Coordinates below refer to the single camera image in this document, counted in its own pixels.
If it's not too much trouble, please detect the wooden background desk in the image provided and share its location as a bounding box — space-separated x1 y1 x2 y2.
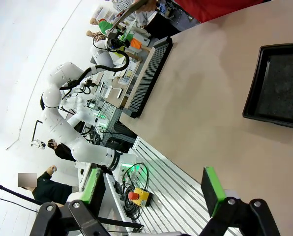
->
104 48 152 109

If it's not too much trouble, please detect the black coiled stop-button cable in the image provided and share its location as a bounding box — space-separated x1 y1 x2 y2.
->
120 162 149 220

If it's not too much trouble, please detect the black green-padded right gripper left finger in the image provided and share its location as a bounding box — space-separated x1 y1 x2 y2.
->
29 167 108 236

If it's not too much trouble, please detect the black camera tripod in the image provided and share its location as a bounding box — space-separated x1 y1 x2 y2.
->
0 176 43 206

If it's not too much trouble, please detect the white headset on black stand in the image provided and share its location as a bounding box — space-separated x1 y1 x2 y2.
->
30 119 47 149

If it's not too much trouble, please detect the black slotted PCB rack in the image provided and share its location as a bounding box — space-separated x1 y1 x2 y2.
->
128 36 174 119

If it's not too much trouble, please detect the aluminium slotted base plate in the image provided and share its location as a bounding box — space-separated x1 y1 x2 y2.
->
104 136 238 236

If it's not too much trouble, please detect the person in black sweater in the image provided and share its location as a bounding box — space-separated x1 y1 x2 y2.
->
18 165 73 206

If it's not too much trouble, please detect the black corrugated cable hose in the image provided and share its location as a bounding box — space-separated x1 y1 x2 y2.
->
59 34 130 92

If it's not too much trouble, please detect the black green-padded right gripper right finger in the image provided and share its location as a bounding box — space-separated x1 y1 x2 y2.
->
201 166 283 236

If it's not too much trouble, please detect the person in grey top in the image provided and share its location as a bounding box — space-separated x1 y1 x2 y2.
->
134 0 182 40

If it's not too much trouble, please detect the yellow emergency stop box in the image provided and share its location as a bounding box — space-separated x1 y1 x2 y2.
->
128 186 151 207

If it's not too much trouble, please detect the black plastic tray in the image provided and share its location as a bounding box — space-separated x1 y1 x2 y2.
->
242 43 293 129

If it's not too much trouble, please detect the mannequin with orange shorts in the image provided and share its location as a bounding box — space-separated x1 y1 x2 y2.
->
86 29 152 62

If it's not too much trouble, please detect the person in red top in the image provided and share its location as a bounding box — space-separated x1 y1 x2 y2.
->
173 0 266 23

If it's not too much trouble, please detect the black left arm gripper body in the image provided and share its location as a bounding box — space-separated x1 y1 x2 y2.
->
106 29 128 52

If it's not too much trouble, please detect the mannequin with green shirt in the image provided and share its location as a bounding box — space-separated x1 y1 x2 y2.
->
89 17 116 35

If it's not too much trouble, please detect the person with dark long hair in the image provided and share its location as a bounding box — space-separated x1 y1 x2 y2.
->
47 139 77 163

